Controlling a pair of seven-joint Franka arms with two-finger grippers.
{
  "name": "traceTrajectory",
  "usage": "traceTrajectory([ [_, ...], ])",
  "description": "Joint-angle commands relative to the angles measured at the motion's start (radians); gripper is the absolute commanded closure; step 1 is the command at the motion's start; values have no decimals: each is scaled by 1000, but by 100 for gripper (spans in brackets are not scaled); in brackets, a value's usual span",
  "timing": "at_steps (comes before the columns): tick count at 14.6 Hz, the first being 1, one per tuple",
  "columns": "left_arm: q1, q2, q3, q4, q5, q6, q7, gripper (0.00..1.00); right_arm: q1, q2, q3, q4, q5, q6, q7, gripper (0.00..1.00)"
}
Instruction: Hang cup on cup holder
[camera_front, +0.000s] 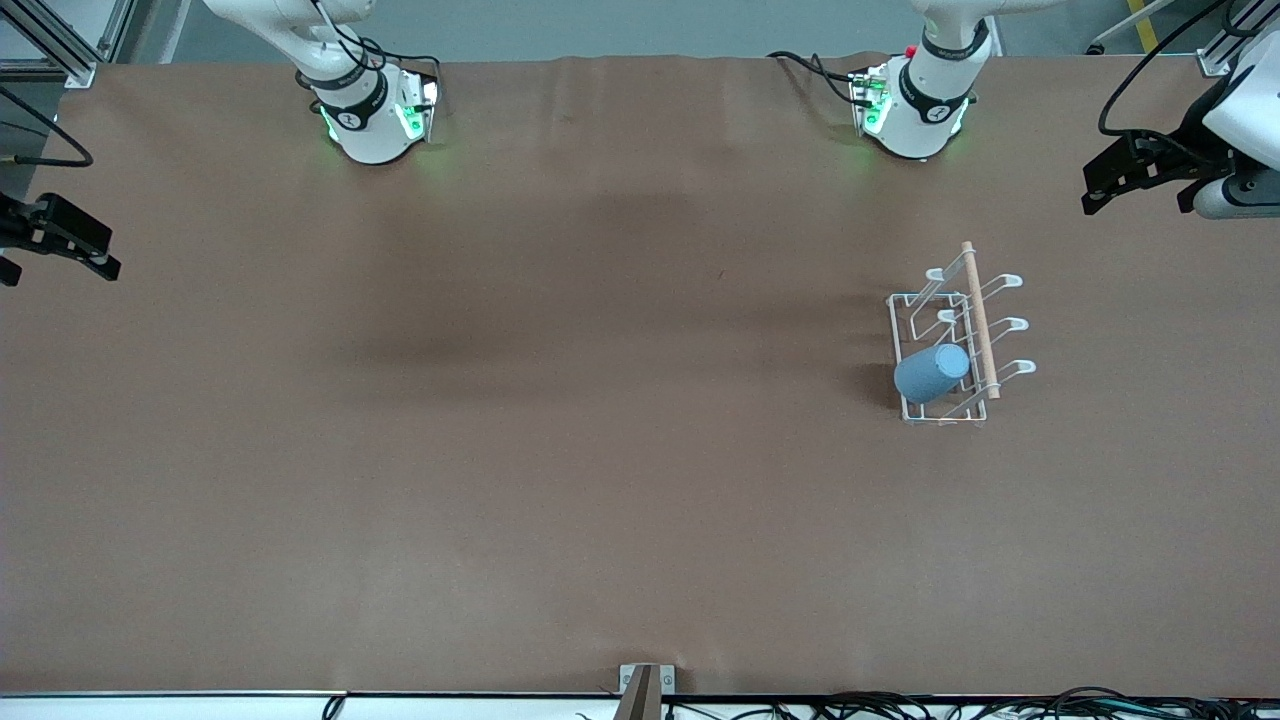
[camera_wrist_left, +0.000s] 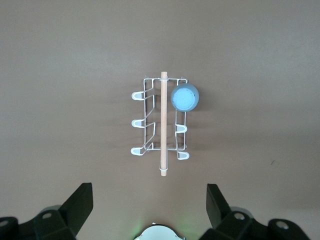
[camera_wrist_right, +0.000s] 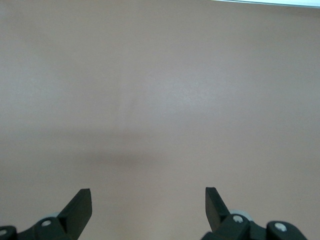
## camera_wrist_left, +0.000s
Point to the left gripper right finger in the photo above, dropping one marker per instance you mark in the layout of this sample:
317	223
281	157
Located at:
220	212

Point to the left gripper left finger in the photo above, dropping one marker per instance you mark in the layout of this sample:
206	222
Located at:
72	212

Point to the blue plastic cup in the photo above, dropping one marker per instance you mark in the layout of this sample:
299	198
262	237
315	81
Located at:
184	97

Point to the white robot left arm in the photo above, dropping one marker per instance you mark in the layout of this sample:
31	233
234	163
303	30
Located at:
160	233

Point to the brown table cover sheet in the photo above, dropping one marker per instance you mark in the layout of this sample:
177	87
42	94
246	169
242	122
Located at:
160	37

